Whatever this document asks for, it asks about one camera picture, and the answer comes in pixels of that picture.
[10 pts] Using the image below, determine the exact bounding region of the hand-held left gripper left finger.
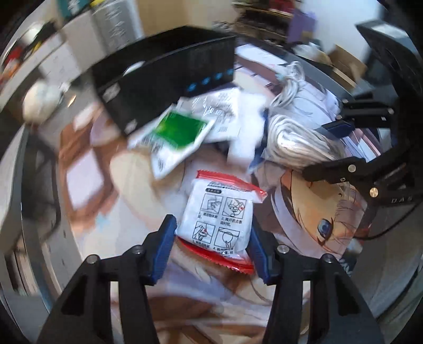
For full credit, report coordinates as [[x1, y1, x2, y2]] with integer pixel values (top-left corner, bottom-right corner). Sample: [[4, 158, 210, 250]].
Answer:
[[36, 214, 178, 344]]

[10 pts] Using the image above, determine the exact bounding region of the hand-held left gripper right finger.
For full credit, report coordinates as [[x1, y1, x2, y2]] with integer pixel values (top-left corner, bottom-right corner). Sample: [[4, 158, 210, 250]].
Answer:
[[247, 228, 386, 344]]

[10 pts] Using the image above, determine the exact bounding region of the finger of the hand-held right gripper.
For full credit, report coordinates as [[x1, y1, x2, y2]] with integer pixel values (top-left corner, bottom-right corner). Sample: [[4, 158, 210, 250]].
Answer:
[[302, 146, 413, 206], [322, 98, 396, 139]]

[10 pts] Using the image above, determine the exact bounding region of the white packet with red edges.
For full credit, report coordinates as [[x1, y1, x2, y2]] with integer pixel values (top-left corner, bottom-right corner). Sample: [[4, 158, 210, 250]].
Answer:
[[174, 170, 268, 275]]

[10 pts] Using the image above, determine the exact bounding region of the black storage bin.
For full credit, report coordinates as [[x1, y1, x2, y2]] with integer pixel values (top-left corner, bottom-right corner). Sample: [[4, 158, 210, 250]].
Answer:
[[91, 25, 238, 137]]

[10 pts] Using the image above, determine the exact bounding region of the cardboard box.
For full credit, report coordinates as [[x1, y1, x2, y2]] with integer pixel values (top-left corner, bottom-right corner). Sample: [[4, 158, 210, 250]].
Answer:
[[327, 44, 368, 87]]

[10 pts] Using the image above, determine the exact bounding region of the printed desk mat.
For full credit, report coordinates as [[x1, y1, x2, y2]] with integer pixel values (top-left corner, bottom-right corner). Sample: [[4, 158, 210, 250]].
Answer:
[[56, 43, 375, 344]]

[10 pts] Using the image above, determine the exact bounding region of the white cotton pad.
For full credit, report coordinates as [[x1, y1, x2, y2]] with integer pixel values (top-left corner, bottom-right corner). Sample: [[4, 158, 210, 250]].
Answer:
[[227, 98, 269, 166]]

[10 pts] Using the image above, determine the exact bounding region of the purple paper bag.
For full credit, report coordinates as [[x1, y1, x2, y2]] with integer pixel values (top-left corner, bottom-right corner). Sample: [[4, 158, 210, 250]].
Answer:
[[286, 8, 316, 45]]

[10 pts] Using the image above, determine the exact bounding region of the green and white packet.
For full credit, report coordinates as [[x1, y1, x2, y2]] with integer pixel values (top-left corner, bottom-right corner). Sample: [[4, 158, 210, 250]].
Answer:
[[127, 105, 216, 180]]

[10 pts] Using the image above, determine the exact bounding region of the white printed plastic packet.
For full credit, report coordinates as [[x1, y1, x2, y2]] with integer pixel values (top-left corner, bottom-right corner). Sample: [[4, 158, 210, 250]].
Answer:
[[178, 87, 242, 143]]

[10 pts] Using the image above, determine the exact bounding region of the white round object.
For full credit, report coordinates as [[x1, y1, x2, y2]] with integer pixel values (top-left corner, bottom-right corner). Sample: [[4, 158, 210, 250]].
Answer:
[[22, 81, 64, 125]]

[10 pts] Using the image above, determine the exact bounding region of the grey metal cylinder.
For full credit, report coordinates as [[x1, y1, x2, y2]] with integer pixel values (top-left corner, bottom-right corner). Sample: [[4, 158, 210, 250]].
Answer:
[[91, 0, 145, 53]]

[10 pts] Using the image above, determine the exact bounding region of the white coiled cable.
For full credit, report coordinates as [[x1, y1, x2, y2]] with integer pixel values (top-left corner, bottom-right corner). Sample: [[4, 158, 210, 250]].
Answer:
[[263, 61, 334, 170]]

